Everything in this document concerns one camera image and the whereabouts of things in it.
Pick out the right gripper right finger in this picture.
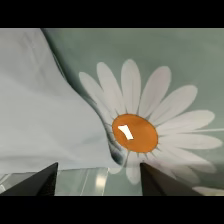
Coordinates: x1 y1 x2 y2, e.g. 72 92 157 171
139 161 205 197

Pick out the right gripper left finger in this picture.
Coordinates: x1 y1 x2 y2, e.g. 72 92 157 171
0 161 60 197

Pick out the pale blue garment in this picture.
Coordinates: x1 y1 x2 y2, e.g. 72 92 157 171
0 27 122 175

